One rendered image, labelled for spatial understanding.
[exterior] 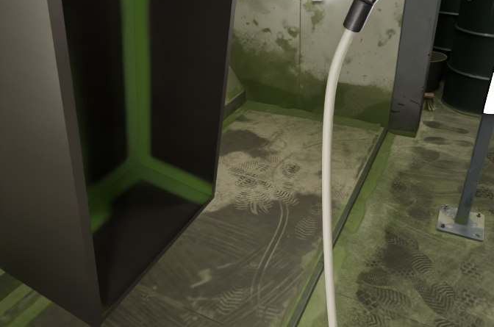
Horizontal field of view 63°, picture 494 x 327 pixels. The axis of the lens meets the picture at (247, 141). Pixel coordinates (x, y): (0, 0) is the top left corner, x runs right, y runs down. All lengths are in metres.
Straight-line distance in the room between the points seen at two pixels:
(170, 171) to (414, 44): 1.73
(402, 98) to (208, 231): 1.55
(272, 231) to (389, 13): 1.49
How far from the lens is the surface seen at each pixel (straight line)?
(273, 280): 1.76
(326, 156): 0.70
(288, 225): 1.99
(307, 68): 2.90
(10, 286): 2.00
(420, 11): 2.64
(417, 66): 2.72
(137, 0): 1.35
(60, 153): 0.80
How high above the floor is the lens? 1.36
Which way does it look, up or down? 29 degrees down
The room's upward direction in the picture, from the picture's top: 4 degrees counter-clockwise
